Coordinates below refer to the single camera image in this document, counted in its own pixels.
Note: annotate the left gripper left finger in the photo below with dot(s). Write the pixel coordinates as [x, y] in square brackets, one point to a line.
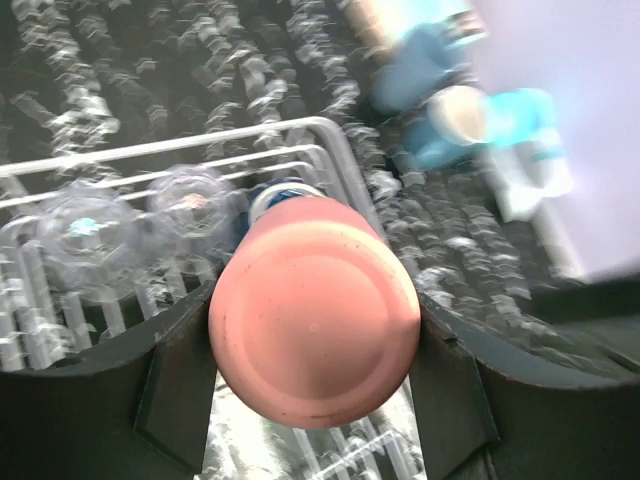
[136, 406]

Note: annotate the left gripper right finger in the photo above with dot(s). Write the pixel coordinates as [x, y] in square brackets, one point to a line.
[486, 409]

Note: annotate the clear glass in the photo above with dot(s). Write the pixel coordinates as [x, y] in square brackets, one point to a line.
[90, 238]
[193, 209]

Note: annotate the pink plastic cup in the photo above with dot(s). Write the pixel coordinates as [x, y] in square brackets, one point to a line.
[314, 322]

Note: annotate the blue mug with handle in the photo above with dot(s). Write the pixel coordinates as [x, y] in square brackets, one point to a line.
[452, 125]

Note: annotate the dark blue ribbed mug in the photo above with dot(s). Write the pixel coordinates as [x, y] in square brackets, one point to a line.
[267, 195]

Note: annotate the teal cat-ear headphones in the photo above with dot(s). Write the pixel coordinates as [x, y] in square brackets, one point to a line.
[525, 163]

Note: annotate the black marbled table mat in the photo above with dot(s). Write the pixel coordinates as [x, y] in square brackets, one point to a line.
[79, 77]

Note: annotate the white wire dish rack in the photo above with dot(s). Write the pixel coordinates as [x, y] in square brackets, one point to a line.
[42, 324]

